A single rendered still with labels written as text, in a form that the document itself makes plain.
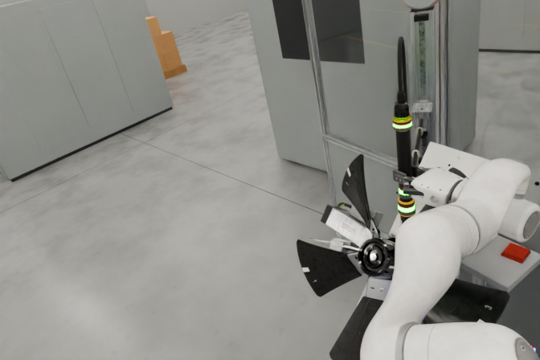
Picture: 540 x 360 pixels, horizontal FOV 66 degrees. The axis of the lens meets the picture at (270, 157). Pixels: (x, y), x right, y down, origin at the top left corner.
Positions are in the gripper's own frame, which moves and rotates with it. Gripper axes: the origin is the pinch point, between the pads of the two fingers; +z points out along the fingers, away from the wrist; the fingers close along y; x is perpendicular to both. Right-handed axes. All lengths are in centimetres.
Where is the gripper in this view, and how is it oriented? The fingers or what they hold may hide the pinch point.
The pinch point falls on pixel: (405, 173)
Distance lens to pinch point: 113.3
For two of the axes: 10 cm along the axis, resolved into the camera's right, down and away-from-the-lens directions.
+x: -1.9, -8.7, -4.6
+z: -5.4, -2.9, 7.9
